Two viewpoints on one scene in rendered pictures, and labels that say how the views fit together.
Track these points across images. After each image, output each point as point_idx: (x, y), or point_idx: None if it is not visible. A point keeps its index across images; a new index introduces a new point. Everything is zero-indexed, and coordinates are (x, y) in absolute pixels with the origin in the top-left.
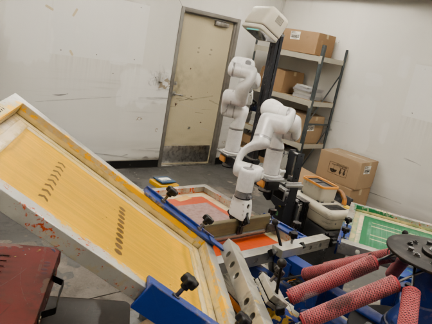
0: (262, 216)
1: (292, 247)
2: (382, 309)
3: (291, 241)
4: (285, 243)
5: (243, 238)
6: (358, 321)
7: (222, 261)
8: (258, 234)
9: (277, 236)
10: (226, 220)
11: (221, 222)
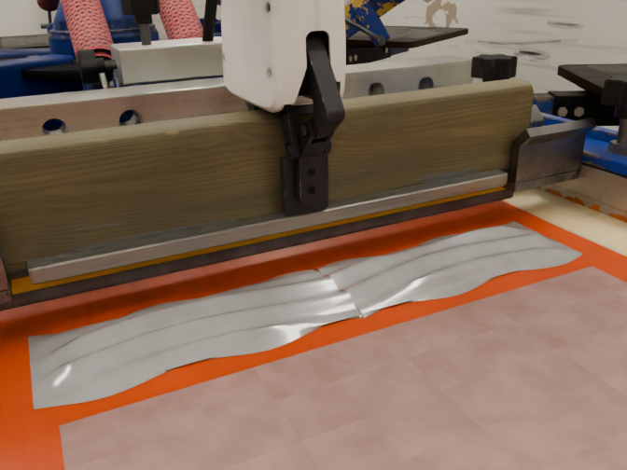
0: (41, 136)
1: (163, 40)
2: (70, 67)
3: (149, 34)
4: (174, 43)
5: (210, 266)
6: None
7: (432, 58)
8: (48, 309)
9: (215, 13)
10: (373, 99)
11: (411, 91)
